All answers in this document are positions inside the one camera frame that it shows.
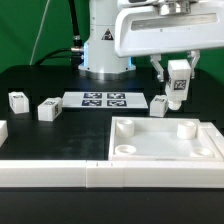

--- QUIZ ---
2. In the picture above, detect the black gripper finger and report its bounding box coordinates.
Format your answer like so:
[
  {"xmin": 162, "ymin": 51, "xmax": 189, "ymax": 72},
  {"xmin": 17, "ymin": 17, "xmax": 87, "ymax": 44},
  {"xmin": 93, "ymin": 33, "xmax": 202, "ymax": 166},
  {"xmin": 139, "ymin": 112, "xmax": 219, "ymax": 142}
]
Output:
[
  {"xmin": 187, "ymin": 50, "xmax": 200, "ymax": 79},
  {"xmin": 150, "ymin": 54, "xmax": 164, "ymax": 82}
]

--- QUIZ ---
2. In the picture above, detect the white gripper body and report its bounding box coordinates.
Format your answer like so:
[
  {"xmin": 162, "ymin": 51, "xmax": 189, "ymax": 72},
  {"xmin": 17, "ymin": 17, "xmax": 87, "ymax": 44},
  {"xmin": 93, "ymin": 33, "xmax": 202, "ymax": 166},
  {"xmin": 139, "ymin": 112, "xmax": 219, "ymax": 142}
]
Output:
[{"xmin": 114, "ymin": 3, "xmax": 224, "ymax": 57}]

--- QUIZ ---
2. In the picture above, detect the white square tabletop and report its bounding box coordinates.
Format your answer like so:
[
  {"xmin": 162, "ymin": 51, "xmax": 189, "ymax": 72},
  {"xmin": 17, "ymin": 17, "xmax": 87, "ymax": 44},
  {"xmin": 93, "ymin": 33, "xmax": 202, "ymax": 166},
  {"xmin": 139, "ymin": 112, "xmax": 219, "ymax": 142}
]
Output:
[{"xmin": 108, "ymin": 117, "xmax": 224, "ymax": 162}]

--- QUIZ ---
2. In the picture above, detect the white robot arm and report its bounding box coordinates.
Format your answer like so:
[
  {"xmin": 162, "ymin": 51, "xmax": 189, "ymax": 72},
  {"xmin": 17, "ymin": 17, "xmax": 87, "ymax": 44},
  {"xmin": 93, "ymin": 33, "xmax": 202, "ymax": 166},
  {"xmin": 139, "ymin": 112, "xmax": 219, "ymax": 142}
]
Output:
[{"xmin": 79, "ymin": 0, "xmax": 224, "ymax": 80}]

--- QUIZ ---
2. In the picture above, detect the white sheet with tags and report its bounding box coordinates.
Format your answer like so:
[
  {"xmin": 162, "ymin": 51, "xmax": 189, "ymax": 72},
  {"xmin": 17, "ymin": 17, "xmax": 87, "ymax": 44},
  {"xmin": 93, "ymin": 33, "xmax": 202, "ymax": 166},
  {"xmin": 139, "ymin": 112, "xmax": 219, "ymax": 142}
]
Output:
[{"xmin": 63, "ymin": 92, "xmax": 148, "ymax": 109}]

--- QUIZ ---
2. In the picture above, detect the white right fence piece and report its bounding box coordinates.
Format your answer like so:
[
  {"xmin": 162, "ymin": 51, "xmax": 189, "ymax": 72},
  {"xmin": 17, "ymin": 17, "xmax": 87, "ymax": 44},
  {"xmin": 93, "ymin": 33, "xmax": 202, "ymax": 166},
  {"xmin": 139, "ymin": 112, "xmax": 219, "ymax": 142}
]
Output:
[{"xmin": 202, "ymin": 122, "xmax": 224, "ymax": 153}]

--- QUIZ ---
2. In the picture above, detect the white fence piece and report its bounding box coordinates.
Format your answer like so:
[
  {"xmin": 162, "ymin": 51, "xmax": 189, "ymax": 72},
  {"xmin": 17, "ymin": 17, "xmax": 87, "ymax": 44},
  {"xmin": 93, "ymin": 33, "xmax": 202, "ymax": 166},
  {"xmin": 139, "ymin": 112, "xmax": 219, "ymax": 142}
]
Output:
[
  {"xmin": 202, "ymin": 122, "xmax": 224, "ymax": 153},
  {"xmin": 0, "ymin": 120, "xmax": 8, "ymax": 147}
]

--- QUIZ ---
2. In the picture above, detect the white left fence piece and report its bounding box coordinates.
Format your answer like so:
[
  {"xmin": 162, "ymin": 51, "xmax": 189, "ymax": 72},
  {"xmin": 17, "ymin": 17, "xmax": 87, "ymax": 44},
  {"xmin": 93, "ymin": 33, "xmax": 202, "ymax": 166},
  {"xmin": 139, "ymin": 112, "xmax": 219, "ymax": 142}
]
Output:
[{"xmin": 0, "ymin": 120, "xmax": 8, "ymax": 147}]

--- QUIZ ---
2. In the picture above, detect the black cable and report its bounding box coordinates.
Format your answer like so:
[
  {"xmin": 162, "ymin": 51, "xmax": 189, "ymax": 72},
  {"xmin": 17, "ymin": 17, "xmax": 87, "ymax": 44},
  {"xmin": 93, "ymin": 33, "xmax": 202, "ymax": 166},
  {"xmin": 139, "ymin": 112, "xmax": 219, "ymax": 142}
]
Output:
[{"xmin": 33, "ymin": 0, "xmax": 85, "ymax": 66}]

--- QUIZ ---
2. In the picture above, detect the white thin cable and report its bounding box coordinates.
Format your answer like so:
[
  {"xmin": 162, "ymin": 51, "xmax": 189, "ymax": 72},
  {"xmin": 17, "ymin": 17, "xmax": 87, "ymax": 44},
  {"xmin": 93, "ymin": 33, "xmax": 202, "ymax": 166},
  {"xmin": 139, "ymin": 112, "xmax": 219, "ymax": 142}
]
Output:
[{"xmin": 29, "ymin": 0, "xmax": 52, "ymax": 66}]

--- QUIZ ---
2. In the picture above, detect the white front fence rail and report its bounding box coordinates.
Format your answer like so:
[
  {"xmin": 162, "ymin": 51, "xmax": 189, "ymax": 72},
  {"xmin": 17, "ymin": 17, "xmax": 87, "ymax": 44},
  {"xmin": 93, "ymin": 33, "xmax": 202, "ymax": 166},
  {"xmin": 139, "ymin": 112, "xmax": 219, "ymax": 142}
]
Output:
[{"xmin": 0, "ymin": 160, "xmax": 224, "ymax": 188}]

